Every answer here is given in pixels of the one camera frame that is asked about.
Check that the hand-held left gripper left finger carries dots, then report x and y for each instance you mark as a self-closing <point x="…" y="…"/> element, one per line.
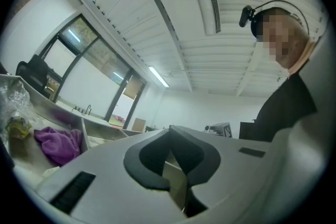
<point x="134" y="162"/>

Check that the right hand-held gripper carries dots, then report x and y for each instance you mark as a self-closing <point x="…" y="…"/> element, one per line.
<point x="223" y="129"/>

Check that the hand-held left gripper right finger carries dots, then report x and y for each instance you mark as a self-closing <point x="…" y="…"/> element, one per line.
<point x="204" y="162"/>

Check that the purple cloth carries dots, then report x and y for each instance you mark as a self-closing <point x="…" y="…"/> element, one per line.
<point x="60" y="145"/>

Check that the yellow-green packet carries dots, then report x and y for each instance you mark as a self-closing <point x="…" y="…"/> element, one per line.
<point x="18" y="127"/>

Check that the clear plastic bag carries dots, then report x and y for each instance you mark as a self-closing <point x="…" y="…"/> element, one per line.
<point x="18" y="99"/>

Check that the brown cardboard board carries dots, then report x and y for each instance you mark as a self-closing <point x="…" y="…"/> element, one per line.
<point x="138" y="125"/>

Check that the person's black shirt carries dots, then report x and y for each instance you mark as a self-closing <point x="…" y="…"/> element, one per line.
<point x="283" y="110"/>

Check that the black faucet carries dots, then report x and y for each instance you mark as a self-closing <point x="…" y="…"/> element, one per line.
<point x="88" y="109"/>

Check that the white counter with sink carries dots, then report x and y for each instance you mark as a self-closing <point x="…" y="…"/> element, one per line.
<point x="78" y="114"/>

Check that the brown panel on window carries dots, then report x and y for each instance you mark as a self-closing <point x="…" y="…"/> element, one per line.
<point x="132" y="87"/>

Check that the large black-framed window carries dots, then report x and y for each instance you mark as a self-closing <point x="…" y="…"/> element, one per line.
<point x="92" y="70"/>

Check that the person's head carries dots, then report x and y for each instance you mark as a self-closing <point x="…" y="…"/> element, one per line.
<point x="286" y="36"/>

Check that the black mesh office chair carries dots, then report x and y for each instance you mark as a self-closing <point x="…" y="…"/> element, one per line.
<point x="32" y="70"/>

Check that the black head camera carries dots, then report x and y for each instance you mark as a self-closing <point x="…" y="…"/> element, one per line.
<point x="246" y="17"/>

